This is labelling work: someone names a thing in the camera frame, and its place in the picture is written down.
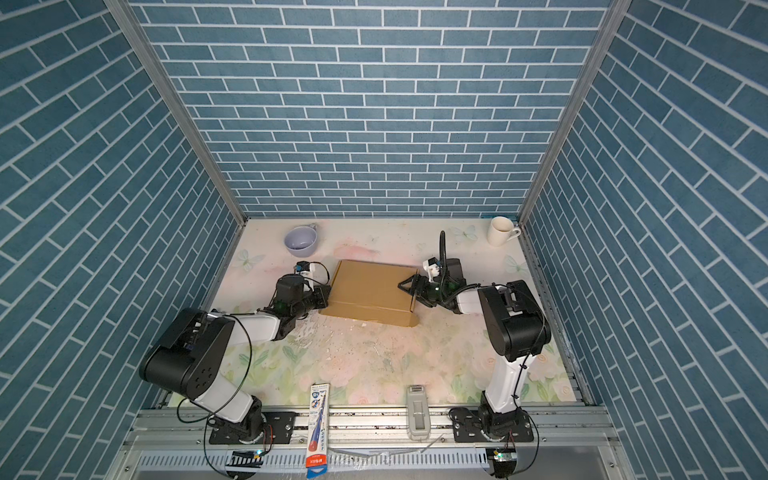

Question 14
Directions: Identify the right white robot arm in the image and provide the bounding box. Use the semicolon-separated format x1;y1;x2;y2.
398;258;552;439

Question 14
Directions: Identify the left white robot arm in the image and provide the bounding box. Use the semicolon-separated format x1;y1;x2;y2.
138;273;331;441

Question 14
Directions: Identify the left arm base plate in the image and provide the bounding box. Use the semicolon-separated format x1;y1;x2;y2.
208;410;297;446

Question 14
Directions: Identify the brown cardboard box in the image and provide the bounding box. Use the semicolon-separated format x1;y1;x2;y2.
320;259;419;327

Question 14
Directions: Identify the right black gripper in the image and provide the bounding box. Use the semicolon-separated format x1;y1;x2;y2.
400;275;450;308

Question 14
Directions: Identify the grey white remote device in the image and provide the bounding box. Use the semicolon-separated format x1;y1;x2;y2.
406;385;431;441

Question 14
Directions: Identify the white ceramic mug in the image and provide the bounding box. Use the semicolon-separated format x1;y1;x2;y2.
487;216;522;247

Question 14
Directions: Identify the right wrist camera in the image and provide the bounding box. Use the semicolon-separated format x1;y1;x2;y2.
423;257;441;282

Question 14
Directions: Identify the aluminium front rail frame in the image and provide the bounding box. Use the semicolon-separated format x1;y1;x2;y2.
106;403;634;479

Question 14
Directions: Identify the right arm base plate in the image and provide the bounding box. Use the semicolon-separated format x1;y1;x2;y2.
448;405;534;443

